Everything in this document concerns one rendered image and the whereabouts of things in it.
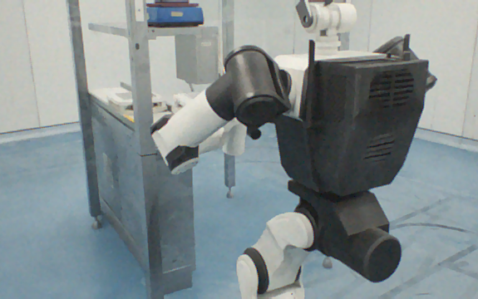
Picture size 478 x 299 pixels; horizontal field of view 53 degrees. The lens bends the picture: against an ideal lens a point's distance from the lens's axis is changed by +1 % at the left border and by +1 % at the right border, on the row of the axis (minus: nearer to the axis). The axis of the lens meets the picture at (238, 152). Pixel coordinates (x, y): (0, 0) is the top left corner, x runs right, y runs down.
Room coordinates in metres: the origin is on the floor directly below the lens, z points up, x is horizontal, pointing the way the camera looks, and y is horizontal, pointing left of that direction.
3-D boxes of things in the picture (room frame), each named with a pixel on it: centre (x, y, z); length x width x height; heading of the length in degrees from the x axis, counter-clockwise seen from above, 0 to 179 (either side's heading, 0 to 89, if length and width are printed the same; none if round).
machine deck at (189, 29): (2.17, 0.39, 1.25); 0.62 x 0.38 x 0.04; 29
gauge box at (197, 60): (2.06, 0.18, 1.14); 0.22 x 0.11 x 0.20; 29
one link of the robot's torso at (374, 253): (1.05, -0.25, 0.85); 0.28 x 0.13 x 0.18; 29
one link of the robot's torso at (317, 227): (1.10, -0.22, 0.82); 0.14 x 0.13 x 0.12; 119
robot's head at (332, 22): (1.13, -0.21, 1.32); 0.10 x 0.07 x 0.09; 119
